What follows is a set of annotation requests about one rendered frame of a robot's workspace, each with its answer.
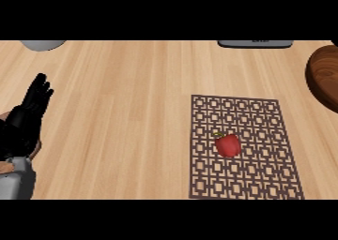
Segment dark grey flat appliance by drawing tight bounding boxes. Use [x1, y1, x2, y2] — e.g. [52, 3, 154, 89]
[216, 39, 296, 50]

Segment dark wooden bowl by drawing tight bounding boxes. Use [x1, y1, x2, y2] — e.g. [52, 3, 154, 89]
[305, 44, 338, 117]

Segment pale grey rounded object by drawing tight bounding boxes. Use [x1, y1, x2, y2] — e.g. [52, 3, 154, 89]
[19, 39, 68, 53]

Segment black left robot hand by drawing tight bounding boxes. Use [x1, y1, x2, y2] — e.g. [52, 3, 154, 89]
[0, 72, 56, 162]

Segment brown patterned placemat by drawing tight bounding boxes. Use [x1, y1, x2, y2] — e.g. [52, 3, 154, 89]
[189, 94, 306, 201]

